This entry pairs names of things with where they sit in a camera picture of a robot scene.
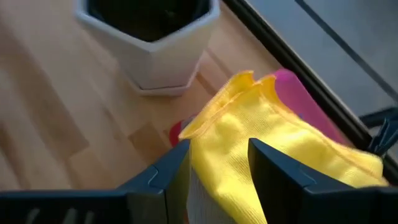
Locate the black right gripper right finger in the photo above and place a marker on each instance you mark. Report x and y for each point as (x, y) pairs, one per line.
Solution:
(311, 205)

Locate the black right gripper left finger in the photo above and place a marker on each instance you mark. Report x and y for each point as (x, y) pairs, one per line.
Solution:
(93, 207)

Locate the yellow microfiber towel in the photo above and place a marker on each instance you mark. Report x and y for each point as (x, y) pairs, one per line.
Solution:
(233, 124)

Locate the pink plastic bin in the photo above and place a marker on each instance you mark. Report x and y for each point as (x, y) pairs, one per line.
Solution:
(298, 96)

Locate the white faceted plant pot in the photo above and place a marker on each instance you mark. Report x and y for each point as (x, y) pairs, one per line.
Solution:
(161, 62)

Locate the black aluminium table frame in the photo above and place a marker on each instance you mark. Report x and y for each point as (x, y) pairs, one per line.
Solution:
(298, 65)

